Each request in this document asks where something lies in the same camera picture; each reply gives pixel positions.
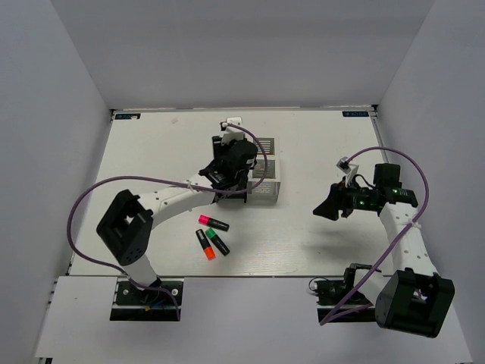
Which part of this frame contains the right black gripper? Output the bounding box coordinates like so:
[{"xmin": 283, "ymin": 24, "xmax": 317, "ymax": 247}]
[{"xmin": 313, "ymin": 175, "xmax": 376, "ymax": 221}]

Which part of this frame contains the pink capped black highlighter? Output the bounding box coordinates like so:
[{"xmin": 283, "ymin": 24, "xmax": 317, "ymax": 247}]
[{"xmin": 198, "ymin": 215, "xmax": 230, "ymax": 231}]

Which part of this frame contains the green capped black highlighter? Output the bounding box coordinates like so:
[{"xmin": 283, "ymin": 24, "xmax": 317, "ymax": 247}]
[{"xmin": 205, "ymin": 228, "xmax": 230, "ymax": 256}]

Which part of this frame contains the orange capped black highlighter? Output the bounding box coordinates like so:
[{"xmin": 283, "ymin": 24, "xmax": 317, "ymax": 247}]
[{"xmin": 196, "ymin": 229, "xmax": 216, "ymax": 261}]

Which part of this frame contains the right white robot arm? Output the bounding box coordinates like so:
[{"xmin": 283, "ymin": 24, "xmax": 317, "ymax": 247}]
[{"xmin": 308, "ymin": 160, "xmax": 455, "ymax": 338}]

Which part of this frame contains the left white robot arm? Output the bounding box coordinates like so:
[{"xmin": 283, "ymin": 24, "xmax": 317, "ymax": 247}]
[{"xmin": 96, "ymin": 138, "xmax": 258, "ymax": 303}]

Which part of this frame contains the black mesh organizer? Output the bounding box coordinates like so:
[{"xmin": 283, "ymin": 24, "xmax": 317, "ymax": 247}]
[{"xmin": 213, "ymin": 187, "xmax": 248, "ymax": 203}]

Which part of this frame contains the white mesh organizer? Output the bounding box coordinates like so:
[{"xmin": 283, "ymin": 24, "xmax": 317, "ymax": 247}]
[{"xmin": 247, "ymin": 137, "xmax": 281, "ymax": 206}]

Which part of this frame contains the right blue corner label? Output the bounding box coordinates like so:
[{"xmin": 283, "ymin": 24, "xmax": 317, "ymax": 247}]
[{"xmin": 342, "ymin": 111, "xmax": 370, "ymax": 118}]

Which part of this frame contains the blue corner label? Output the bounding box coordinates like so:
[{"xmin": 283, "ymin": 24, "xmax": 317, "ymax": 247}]
[
  {"xmin": 114, "ymin": 113, "xmax": 141, "ymax": 120},
  {"xmin": 342, "ymin": 111, "xmax": 370, "ymax": 118}
]

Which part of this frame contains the left blue corner label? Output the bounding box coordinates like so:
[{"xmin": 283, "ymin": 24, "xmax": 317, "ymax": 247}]
[{"xmin": 114, "ymin": 113, "xmax": 141, "ymax": 120}]

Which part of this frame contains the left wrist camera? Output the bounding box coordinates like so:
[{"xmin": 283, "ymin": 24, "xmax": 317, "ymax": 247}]
[{"xmin": 220, "ymin": 116, "xmax": 245, "ymax": 146}]

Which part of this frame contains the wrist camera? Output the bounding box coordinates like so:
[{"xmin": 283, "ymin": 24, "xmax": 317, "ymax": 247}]
[
  {"xmin": 220, "ymin": 116, "xmax": 245, "ymax": 146},
  {"xmin": 336, "ymin": 157, "xmax": 359, "ymax": 187}
]

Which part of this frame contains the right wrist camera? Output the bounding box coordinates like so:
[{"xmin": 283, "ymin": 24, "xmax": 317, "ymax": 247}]
[{"xmin": 336, "ymin": 157, "xmax": 359, "ymax": 187}]

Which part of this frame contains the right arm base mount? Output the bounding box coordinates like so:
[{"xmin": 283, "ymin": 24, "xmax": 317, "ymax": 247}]
[{"xmin": 308, "ymin": 263, "xmax": 380, "ymax": 324}]

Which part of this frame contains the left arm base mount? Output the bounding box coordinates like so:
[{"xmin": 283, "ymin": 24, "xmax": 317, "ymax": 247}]
[{"xmin": 109, "ymin": 280, "xmax": 183, "ymax": 322}]

